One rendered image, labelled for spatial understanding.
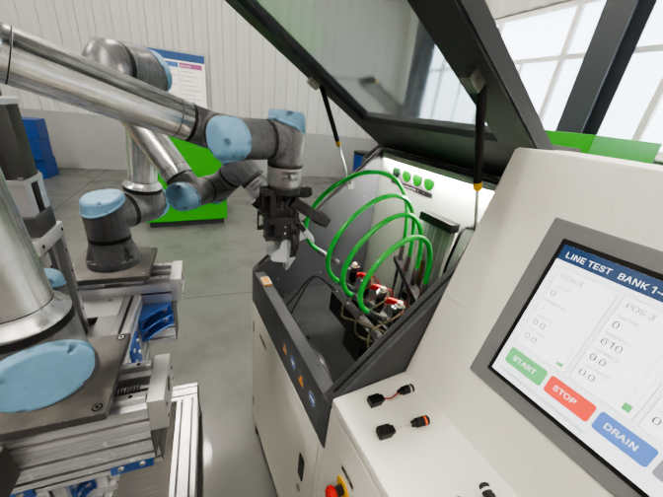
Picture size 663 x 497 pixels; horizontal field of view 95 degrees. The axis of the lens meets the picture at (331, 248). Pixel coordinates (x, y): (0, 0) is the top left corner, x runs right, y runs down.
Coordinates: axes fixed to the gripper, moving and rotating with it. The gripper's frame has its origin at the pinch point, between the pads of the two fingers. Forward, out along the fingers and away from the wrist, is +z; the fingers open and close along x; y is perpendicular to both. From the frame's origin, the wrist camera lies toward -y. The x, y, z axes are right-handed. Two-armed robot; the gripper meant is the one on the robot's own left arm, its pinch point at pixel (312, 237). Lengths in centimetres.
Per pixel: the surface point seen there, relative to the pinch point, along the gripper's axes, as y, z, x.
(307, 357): 21.8, 21.2, 18.7
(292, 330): 23.0, 16.7, 8.0
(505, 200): -37, 13, 37
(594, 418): -18, 39, 60
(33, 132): 250, -321, -478
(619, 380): -24, 35, 61
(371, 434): 15, 31, 43
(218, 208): 86, -45, -326
